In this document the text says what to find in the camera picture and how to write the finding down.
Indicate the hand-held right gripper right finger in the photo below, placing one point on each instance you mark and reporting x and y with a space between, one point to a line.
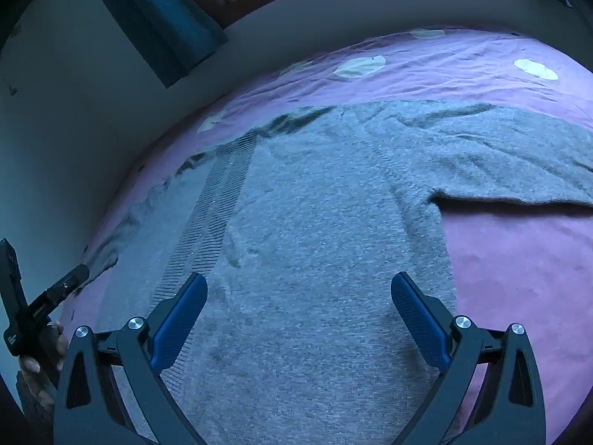
414 308

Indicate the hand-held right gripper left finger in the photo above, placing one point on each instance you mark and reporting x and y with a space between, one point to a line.
183 306

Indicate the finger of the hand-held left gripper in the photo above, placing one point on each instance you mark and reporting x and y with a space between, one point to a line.
69 282

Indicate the grey knitted sweater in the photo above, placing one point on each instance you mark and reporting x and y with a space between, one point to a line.
301 222

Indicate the person's left hand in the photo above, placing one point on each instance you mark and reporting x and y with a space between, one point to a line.
41 387

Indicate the pink bed sheet white spots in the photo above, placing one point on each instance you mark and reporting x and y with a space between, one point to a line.
514 269

